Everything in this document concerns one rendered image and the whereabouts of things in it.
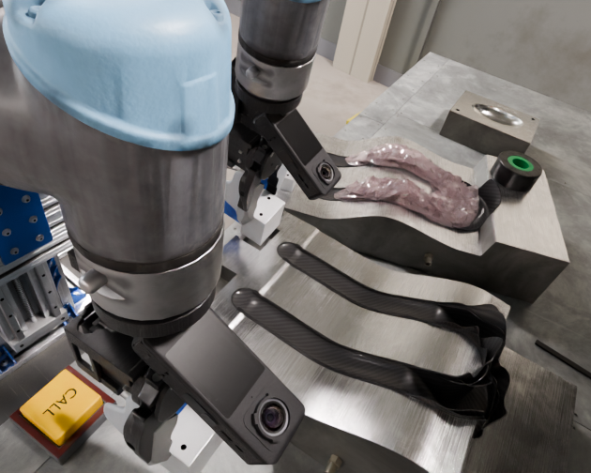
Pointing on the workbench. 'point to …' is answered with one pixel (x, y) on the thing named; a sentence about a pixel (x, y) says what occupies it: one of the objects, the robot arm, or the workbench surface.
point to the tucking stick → (573, 365)
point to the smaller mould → (489, 126)
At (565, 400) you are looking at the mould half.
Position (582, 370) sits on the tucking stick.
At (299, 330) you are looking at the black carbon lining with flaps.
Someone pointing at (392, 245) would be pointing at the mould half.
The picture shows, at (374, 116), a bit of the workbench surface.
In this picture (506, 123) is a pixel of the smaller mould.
